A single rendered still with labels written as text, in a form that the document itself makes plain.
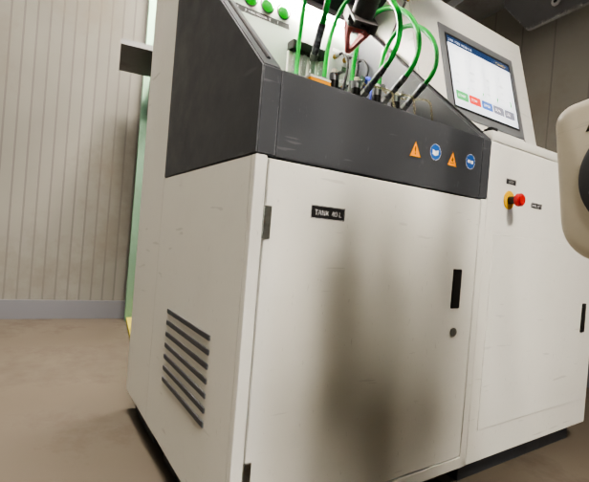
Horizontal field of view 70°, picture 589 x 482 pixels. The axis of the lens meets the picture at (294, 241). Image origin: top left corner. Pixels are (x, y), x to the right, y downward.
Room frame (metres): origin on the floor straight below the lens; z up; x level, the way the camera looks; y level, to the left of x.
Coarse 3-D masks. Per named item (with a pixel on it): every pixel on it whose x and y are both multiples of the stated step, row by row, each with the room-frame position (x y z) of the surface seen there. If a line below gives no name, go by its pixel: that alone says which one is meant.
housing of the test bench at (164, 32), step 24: (168, 0) 1.32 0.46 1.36; (168, 24) 1.30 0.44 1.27; (168, 48) 1.28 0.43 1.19; (168, 72) 1.26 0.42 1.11; (168, 96) 1.24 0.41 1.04; (168, 120) 1.23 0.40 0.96; (144, 168) 1.44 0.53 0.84; (144, 192) 1.41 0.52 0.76; (144, 216) 1.39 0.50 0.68; (144, 240) 1.37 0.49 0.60; (144, 264) 1.35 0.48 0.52; (144, 288) 1.33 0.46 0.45; (144, 312) 1.31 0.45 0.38; (144, 336) 1.29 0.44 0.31; (144, 360) 1.27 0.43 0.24; (144, 384) 1.25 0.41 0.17; (144, 408) 1.24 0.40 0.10
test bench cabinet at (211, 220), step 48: (192, 192) 1.01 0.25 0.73; (240, 192) 0.78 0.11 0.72; (192, 240) 0.98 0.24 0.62; (240, 240) 0.77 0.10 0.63; (480, 240) 1.11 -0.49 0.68; (192, 288) 0.96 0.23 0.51; (240, 288) 0.76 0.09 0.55; (192, 336) 0.94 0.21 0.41; (240, 336) 0.74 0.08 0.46; (192, 384) 0.91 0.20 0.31; (240, 384) 0.74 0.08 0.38; (192, 432) 0.90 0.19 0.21; (240, 432) 0.75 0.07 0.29; (192, 480) 0.88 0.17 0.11; (240, 480) 0.75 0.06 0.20; (432, 480) 1.13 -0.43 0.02
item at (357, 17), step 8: (360, 0) 1.01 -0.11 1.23; (368, 0) 1.00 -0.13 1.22; (376, 0) 1.00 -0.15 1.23; (352, 8) 1.06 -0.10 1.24; (360, 8) 1.01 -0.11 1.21; (368, 8) 1.01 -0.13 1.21; (376, 8) 1.02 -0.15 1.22; (352, 16) 1.02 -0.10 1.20; (360, 16) 1.02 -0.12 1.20; (368, 16) 1.03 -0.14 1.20; (360, 24) 1.01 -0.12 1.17; (368, 24) 1.02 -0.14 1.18; (376, 24) 1.03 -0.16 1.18
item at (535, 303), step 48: (432, 0) 1.49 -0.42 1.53; (432, 48) 1.43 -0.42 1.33; (528, 192) 1.23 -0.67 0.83; (528, 240) 1.24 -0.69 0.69; (480, 288) 1.12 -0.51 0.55; (528, 288) 1.25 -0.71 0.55; (576, 288) 1.41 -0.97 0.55; (480, 336) 1.13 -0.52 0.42; (528, 336) 1.26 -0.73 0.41; (576, 336) 1.43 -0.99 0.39; (480, 384) 1.14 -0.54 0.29; (528, 384) 1.27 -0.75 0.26; (576, 384) 1.45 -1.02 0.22; (480, 432) 1.15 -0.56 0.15; (528, 432) 1.29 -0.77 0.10
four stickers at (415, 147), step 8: (416, 144) 0.96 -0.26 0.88; (432, 144) 0.99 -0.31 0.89; (440, 144) 1.00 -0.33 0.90; (416, 152) 0.96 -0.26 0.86; (432, 152) 0.99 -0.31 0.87; (440, 152) 1.01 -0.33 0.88; (448, 152) 1.02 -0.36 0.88; (456, 152) 1.04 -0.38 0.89; (440, 160) 1.01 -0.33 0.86; (448, 160) 1.02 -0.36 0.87; (456, 160) 1.04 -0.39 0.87; (472, 160) 1.08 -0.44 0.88; (472, 168) 1.08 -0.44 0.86
